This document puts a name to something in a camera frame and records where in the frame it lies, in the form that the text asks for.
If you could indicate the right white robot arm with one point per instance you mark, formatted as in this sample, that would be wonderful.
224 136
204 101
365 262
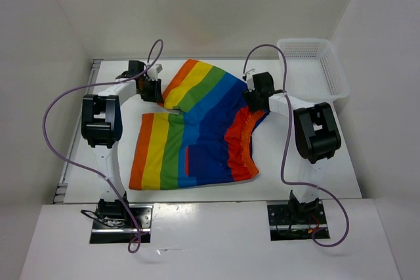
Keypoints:
311 128

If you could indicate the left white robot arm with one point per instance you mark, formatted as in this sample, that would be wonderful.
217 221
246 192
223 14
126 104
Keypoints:
102 128

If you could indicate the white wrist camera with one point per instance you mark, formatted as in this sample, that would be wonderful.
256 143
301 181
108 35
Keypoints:
248 78
153 72

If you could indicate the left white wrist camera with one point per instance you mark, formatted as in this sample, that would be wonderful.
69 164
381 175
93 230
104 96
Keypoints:
153 72

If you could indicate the white plastic basket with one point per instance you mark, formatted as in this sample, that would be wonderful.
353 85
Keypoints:
314 71

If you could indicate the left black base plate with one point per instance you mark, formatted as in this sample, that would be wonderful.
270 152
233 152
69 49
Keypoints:
106 230

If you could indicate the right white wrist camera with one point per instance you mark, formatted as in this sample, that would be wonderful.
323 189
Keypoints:
248 78

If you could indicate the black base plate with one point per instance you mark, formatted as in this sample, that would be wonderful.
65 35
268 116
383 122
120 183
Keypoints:
106 230
283 227

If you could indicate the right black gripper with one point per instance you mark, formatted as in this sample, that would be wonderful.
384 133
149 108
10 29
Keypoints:
250 100

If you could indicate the rainbow striped shorts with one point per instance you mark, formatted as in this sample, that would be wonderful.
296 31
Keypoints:
203 136

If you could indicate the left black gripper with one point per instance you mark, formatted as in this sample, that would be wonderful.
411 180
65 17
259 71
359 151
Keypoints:
157 95

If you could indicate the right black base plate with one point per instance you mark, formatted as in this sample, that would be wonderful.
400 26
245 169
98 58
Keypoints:
283 227

